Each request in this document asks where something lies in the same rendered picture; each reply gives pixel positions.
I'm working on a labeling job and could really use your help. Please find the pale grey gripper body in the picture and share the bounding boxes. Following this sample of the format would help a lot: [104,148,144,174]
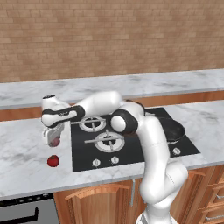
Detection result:
[42,123,65,146]

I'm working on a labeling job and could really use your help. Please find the red tomato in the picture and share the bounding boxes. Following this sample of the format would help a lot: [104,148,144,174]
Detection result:
[46,154,60,168]

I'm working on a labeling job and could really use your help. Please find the black frying pan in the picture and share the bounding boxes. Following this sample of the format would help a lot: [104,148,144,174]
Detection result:
[157,116,186,144]

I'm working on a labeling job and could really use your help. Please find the black hob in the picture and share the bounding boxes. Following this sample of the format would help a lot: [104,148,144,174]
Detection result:
[69,107,201,173]

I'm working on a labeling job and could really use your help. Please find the grey dishwasher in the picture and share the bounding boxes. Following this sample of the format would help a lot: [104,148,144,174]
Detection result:
[0,192,60,224]

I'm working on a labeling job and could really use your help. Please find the arched wooden cupboard door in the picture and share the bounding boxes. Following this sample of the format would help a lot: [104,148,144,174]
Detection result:
[170,166,219,224]
[53,179,136,224]

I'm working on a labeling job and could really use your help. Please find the wooden drawer front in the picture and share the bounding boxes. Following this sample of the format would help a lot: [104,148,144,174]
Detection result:
[207,184,224,207]
[213,169,224,187]
[199,204,224,224]

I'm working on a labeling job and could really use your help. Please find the black dishwasher handle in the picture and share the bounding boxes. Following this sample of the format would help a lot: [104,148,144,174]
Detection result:
[0,206,40,224]

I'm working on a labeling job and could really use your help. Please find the silver cupboard door handle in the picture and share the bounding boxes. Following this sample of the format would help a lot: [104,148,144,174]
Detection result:
[131,178,137,207]

